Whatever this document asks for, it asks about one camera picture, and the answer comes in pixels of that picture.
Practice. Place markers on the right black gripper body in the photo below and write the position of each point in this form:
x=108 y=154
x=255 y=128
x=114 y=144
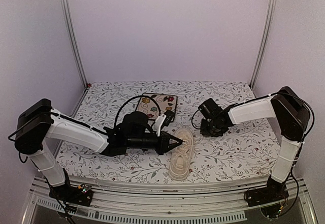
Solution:
x=211 y=130

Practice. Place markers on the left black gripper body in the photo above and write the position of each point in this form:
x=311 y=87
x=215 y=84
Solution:
x=134 y=143

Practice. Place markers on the white lace sneaker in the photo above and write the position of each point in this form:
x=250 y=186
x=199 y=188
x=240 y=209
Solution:
x=179 y=169

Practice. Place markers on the white shoelace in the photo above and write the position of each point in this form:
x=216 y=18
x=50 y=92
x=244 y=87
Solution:
x=184 y=151

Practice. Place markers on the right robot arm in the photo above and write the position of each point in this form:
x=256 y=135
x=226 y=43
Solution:
x=290 y=116

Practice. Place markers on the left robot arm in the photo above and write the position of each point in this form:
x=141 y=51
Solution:
x=41 y=122

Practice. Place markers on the square floral ceramic plate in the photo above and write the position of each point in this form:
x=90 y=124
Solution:
x=151 y=103

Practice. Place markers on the aluminium front rail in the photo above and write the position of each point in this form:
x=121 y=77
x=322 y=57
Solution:
x=223 y=202

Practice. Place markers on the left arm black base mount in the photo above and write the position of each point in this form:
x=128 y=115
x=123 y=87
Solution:
x=79 y=195

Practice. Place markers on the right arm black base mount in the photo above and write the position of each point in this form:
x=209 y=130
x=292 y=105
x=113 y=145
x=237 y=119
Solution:
x=273 y=191

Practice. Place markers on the right aluminium corner post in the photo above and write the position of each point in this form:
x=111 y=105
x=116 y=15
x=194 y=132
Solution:
x=263 y=44

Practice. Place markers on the aluminium corner post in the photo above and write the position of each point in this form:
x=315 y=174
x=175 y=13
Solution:
x=73 y=42
x=263 y=44

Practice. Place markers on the left aluminium corner post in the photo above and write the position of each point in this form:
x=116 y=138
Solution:
x=73 y=42

